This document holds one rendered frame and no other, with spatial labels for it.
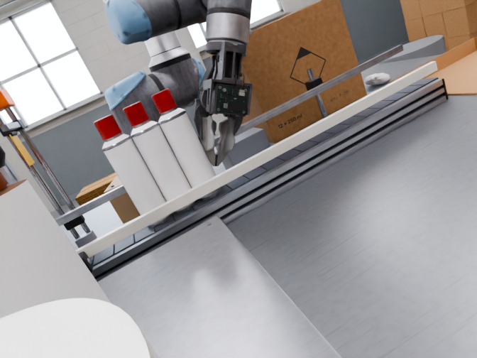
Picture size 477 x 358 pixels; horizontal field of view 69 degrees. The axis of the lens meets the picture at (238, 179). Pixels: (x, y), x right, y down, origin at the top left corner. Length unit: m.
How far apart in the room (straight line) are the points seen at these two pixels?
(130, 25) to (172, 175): 0.26
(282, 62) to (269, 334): 0.70
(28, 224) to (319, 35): 0.79
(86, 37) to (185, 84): 5.23
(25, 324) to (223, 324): 0.20
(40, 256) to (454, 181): 0.49
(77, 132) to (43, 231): 5.91
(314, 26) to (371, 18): 5.87
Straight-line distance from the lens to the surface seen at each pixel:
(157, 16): 0.66
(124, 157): 0.60
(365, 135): 0.73
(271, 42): 0.89
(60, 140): 6.34
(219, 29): 0.61
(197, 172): 0.62
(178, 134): 0.60
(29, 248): 0.34
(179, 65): 0.94
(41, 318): 0.19
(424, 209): 0.49
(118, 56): 6.03
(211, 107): 0.60
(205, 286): 0.41
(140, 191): 0.62
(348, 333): 0.36
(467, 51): 1.19
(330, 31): 0.97
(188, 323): 0.37
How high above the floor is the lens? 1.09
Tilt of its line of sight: 19 degrees down
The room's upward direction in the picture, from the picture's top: 25 degrees counter-clockwise
